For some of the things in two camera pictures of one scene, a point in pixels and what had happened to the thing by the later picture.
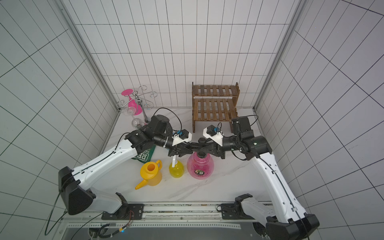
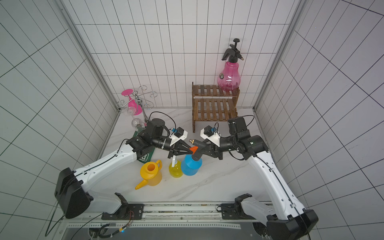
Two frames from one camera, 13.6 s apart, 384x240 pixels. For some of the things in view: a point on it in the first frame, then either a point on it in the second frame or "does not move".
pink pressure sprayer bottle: [200, 165] -> [229, 77]
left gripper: [178, 150] does not move
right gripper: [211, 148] does not move
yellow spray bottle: [177, 171] does not move
